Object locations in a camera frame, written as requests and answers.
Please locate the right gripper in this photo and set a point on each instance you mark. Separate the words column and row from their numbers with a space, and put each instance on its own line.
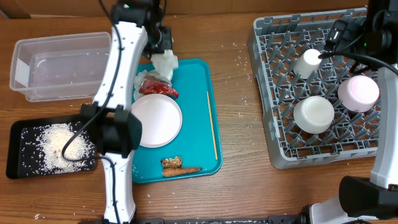
column 349, row 32

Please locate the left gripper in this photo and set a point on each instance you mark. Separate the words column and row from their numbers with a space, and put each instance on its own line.
column 166, row 33

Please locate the white tissue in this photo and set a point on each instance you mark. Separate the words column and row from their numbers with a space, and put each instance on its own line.
column 146, row 75
column 164, row 65

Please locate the red snack wrapper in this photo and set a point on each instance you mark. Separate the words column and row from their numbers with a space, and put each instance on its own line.
column 156, row 87

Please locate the white cup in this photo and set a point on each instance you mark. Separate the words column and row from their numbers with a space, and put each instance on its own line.
column 307, row 63

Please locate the large white plate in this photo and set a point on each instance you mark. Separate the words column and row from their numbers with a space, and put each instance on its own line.
column 161, row 119

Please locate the small white bowl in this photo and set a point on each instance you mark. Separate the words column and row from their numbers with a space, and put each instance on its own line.
column 314, row 114

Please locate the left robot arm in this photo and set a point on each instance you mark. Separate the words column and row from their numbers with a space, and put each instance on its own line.
column 137, row 31

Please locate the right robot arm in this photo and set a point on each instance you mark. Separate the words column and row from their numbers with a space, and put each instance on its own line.
column 360, row 199

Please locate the grey dishwasher rack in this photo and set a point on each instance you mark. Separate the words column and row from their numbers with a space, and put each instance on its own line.
column 275, row 44

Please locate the clear plastic storage bin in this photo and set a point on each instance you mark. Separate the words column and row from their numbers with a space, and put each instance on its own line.
column 62, row 67

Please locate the teal serving tray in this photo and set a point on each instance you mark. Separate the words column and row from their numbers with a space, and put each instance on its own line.
column 194, row 142

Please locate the brown food scrap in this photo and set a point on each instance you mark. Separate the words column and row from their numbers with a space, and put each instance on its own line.
column 175, row 162

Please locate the wooden chopstick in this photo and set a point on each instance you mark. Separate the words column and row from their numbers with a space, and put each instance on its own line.
column 211, row 124

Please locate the carrot piece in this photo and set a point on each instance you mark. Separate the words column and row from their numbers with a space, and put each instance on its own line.
column 176, row 171

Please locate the pile of white rice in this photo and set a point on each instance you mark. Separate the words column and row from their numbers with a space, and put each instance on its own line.
column 41, row 150

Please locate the black rectangular tray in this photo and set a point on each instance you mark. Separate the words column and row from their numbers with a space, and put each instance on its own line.
column 12, row 168

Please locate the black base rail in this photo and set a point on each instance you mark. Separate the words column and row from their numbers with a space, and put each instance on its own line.
column 273, row 219

